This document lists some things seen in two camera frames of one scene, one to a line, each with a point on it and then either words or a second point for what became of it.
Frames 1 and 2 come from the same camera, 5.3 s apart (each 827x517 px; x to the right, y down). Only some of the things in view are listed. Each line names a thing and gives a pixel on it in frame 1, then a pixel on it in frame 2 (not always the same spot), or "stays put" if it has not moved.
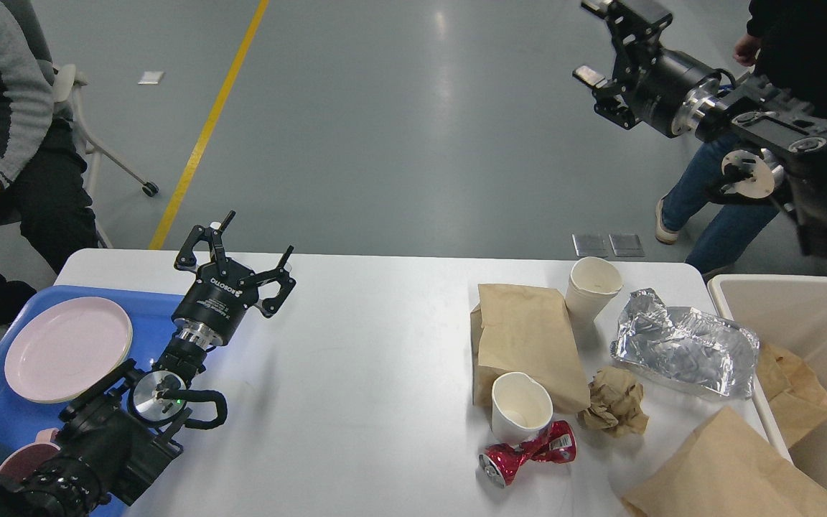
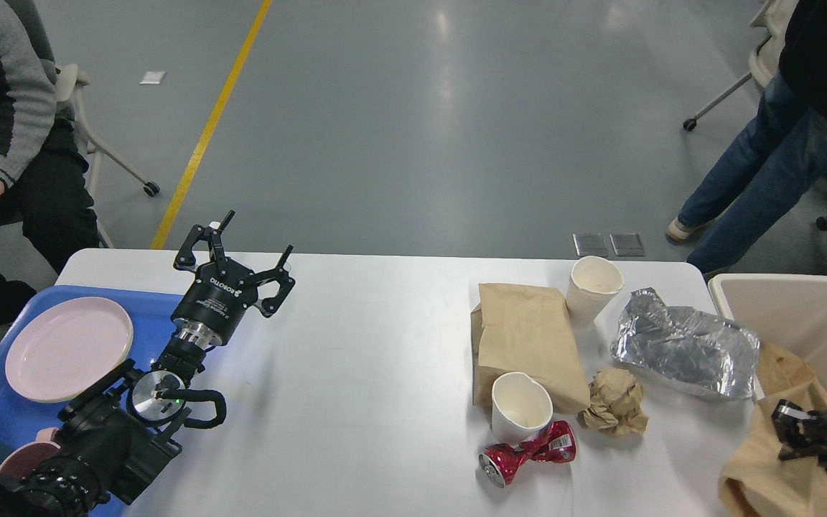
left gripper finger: x=279 y=273 stays put
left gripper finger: x=186 y=259 stays put
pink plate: x=66 y=347 stays put
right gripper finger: x=634 y=37 to x=800 y=450
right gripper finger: x=607 y=96 to x=787 y=418
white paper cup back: x=594 y=285 stays put
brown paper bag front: x=723 y=469 to x=757 y=483
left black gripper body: x=212 y=308 stays put
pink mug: x=31 y=457 stays put
